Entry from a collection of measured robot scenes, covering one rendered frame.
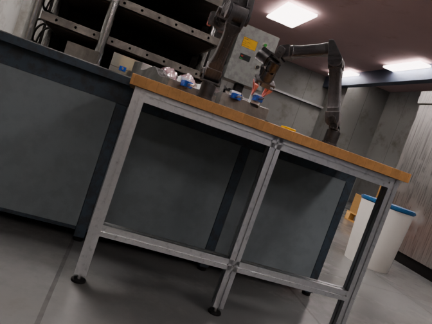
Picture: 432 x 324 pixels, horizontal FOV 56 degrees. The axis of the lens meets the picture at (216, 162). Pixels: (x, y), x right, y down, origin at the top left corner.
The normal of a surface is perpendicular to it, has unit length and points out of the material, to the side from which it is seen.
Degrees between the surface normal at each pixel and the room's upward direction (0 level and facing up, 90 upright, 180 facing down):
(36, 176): 90
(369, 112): 90
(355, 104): 90
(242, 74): 90
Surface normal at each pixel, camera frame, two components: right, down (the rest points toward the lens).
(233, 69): 0.25, 0.16
